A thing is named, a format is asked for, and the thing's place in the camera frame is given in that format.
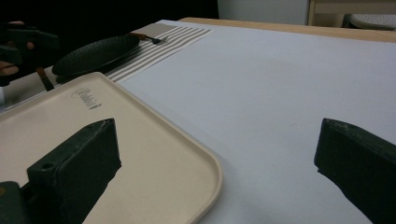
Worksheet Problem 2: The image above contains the light wooden desk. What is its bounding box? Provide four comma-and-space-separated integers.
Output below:
306, 0, 396, 29

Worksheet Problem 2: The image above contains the black round plate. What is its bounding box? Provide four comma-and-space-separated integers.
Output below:
51, 35, 141, 84

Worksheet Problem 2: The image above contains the white table cover sheet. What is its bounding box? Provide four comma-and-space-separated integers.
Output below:
0, 19, 396, 224

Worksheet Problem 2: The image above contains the black curtain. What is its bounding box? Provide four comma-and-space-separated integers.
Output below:
0, 0, 219, 78

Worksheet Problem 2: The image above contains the knife with wooden handle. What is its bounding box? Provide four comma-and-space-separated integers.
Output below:
35, 66, 55, 92

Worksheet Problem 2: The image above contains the grey perforated chair seat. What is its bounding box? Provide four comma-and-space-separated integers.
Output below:
342, 13, 396, 32

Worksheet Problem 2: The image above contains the fork with wooden handle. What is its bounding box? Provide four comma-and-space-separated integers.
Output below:
126, 32, 169, 45

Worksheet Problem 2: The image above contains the beige tray with rabbit print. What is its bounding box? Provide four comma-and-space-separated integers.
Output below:
0, 72, 224, 224

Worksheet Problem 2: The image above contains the white cabinet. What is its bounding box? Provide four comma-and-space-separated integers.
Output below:
217, 0, 312, 26

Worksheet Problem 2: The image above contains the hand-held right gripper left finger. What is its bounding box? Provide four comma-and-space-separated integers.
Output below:
26, 118, 122, 224

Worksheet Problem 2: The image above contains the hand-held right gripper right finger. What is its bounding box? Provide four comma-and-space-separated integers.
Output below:
313, 118, 396, 224

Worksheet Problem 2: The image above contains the grey striped placemat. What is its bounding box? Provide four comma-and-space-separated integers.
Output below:
3, 22, 216, 108

